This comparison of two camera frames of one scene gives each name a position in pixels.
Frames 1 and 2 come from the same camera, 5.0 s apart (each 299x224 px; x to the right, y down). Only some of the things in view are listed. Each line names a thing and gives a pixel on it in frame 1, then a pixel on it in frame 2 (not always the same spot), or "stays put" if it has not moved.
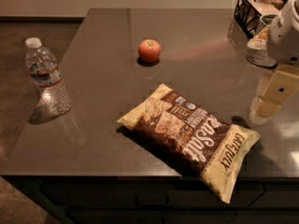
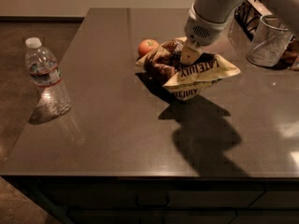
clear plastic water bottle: [45, 73] stays put
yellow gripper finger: [277, 88] to [189, 54]
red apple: [149, 50] stays put
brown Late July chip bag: [193, 138] to [185, 81]
